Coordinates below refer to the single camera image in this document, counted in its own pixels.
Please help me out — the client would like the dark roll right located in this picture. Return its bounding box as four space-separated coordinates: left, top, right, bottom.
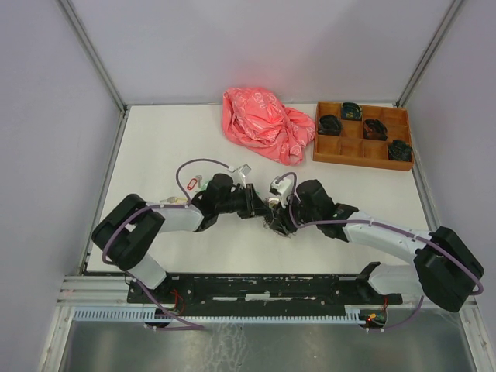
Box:
387 139 413 162

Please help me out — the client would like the pink crumpled cloth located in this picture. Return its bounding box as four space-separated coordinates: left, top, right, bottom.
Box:
221 88 315 166

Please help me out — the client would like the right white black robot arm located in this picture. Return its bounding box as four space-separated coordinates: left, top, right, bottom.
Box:
269 173 484 312

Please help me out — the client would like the red tag key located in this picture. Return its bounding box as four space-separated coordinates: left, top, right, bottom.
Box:
186 174 203 192

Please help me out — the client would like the aluminium frame rail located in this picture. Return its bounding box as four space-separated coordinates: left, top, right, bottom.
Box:
57 276 129 306

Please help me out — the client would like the keyring with yellow blue tags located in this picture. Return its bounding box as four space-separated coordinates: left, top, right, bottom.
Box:
261 197 298 236

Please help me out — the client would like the wooden compartment tray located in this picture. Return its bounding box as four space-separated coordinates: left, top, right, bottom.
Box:
313 102 415 171

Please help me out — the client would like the white slotted cable duct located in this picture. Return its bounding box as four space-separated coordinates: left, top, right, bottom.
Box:
74 301 385 324

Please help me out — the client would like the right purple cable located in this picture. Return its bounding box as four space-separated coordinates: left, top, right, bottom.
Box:
277 172 484 334

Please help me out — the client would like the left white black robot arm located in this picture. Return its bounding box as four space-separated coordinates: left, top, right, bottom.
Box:
91 174 270 302

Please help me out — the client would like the dark roll left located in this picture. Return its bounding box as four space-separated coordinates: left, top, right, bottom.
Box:
318 114 343 136

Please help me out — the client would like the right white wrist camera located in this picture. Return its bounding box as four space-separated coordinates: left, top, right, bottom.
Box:
269 172 297 208

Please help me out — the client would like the dark roll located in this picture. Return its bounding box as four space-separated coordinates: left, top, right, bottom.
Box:
363 119 388 141
341 102 362 121
318 114 343 136
387 139 413 162

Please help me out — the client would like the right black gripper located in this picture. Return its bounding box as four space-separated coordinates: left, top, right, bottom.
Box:
268 191 319 236

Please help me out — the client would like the dark roll top middle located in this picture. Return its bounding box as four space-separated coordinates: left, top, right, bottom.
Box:
341 102 362 121

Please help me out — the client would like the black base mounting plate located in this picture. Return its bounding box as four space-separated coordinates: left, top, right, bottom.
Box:
127 263 402 314

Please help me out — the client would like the yellow tag key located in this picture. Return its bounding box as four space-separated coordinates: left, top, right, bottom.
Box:
160 196 188 205

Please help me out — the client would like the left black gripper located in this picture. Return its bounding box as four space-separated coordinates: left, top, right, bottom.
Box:
216 183 270 219

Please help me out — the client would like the dark roll centre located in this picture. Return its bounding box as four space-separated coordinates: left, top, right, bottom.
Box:
363 119 388 141

